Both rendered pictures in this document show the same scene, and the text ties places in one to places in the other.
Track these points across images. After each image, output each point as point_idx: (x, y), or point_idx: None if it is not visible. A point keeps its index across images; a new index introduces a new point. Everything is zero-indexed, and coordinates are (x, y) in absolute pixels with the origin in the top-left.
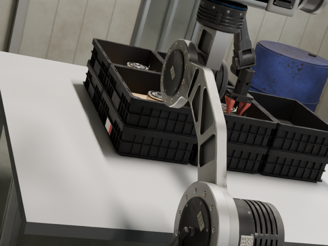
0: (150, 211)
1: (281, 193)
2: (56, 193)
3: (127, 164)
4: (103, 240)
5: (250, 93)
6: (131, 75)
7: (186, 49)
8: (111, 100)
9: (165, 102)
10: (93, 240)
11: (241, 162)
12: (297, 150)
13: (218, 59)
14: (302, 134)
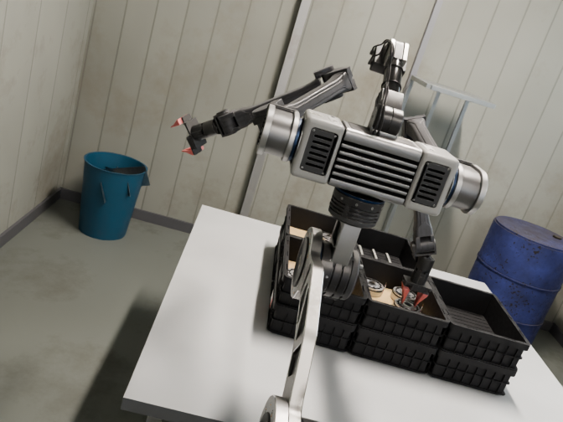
0: None
1: (444, 402)
2: (174, 368)
3: (273, 343)
4: None
5: (438, 281)
6: None
7: (311, 239)
8: (278, 272)
9: (291, 291)
10: None
11: (405, 359)
12: (474, 356)
13: (346, 254)
14: (480, 339)
